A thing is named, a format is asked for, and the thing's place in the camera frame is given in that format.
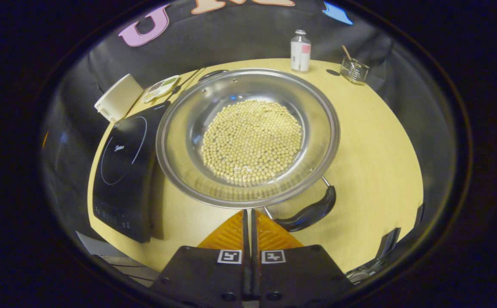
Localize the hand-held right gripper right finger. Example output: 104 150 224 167
250 209 354 306

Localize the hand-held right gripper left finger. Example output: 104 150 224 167
152 209 251 306

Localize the black induction cooktop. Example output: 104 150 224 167
92 101 172 243

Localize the stainless steel pot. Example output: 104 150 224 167
156 68 341 233

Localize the pile of yellow beans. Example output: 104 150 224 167
200 100 304 187

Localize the colourful printed card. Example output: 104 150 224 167
141 75 181 104

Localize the white plastic box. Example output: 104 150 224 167
94 74 144 124

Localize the clear bottle with pink label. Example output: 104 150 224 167
290 29 312 72

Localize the metal wire holder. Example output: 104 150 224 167
340 57 369 85

